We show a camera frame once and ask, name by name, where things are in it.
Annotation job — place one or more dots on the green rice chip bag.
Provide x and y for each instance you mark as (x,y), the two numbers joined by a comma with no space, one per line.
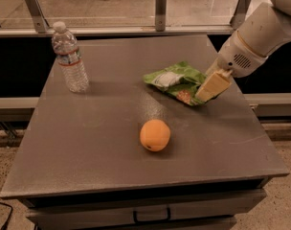
(180,81)

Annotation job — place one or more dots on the right metal rail bracket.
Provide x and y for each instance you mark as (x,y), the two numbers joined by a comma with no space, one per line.
(240,13)

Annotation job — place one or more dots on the clear plastic water bottle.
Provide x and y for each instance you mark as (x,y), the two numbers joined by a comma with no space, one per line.
(68,57)

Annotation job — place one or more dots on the metal window rail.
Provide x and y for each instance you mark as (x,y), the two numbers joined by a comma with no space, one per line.
(125,31)

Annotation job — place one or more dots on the metal rail bracket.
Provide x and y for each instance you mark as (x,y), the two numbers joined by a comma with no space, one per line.
(40,23)
(240,13)
(160,15)

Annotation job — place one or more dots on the middle metal rail bracket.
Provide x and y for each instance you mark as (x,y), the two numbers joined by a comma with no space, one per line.
(160,15)

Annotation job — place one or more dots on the grey cabinet drawer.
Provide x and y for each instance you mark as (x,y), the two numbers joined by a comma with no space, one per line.
(215,211)

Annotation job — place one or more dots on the black drawer handle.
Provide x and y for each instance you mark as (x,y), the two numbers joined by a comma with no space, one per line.
(151,216)

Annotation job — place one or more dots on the orange fruit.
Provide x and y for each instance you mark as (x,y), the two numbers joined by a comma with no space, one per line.
(154,135)

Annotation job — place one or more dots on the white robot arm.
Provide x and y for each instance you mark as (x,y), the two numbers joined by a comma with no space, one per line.
(259,36)

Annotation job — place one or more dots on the left metal rail bracket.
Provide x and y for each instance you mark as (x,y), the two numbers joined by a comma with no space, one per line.
(40,23)

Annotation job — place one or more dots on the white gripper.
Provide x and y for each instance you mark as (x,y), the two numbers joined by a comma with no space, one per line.
(238,58)

